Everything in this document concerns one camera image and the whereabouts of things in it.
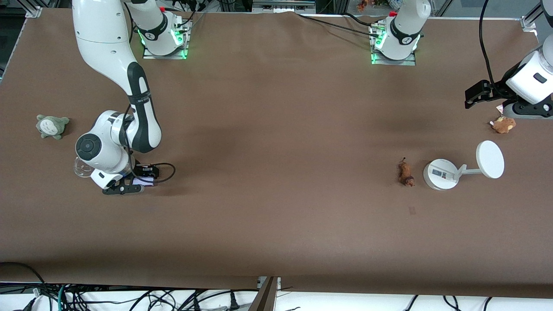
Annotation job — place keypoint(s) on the brown lion statue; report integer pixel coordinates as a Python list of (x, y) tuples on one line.
[(406, 172)]

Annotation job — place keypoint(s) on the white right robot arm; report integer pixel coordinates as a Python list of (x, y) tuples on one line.
[(103, 34)]

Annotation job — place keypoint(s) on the small pink tag card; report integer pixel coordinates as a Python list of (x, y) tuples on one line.
[(500, 108)]

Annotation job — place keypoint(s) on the clear plastic cup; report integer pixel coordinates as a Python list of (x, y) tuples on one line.
[(79, 170)]

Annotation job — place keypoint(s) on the brown hamster plush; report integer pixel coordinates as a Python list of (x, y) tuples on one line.
[(503, 125)]

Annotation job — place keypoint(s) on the white round desk mirror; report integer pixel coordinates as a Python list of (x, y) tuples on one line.
[(490, 160)]

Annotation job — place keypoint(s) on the grey green plush toy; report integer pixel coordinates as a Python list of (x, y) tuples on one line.
[(51, 126)]

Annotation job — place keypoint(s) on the brown table cover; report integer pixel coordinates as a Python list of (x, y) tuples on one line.
[(276, 237)]

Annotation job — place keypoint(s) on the small orange toy figure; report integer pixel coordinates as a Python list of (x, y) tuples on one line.
[(362, 5)]

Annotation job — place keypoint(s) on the black power plug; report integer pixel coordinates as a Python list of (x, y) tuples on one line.
[(233, 304)]

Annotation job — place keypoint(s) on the aluminium corner bracket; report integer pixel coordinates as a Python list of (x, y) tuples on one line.
[(34, 12), (529, 22)]

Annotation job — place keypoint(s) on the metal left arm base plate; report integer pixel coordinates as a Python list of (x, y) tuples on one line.
[(395, 61)]

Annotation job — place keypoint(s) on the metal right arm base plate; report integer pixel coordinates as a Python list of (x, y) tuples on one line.
[(166, 56)]

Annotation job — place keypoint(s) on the aluminium frame post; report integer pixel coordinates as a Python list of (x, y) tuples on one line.
[(265, 298)]

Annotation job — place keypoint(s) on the aluminium frame rail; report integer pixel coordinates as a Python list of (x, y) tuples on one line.
[(283, 5)]

